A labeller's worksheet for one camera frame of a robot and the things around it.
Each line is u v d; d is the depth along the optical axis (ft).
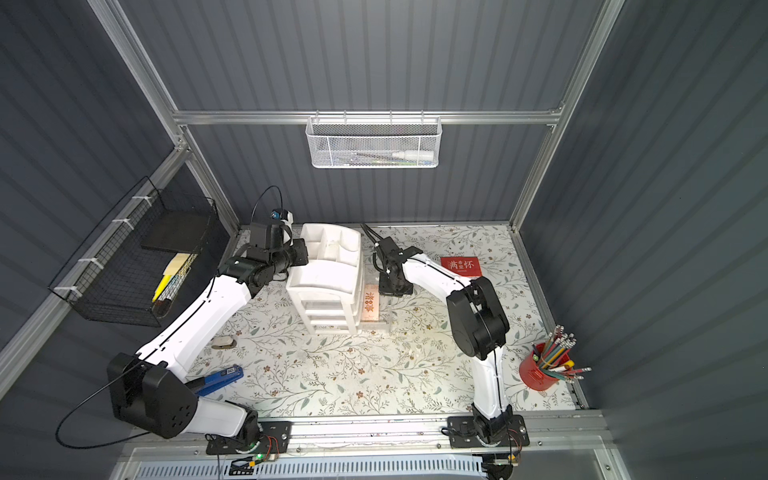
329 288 2.51
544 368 2.54
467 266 3.55
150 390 1.32
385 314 3.14
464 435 2.37
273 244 2.05
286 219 2.37
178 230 2.70
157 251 2.52
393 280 2.59
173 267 2.45
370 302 3.18
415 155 2.86
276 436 2.39
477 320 1.73
